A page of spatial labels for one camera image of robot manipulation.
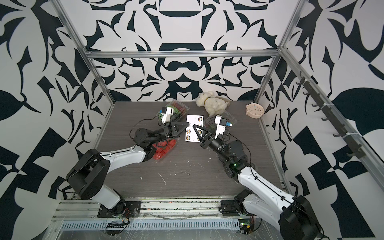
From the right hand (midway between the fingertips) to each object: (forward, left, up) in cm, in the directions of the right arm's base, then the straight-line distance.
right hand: (193, 126), depth 64 cm
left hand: (+1, +3, +1) cm, 3 cm away
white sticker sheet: (-2, +1, -3) cm, 4 cm away
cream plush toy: (+36, -14, -24) cm, 45 cm away
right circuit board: (-32, -24, -36) cm, 53 cm away
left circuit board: (-32, +38, -37) cm, 62 cm away
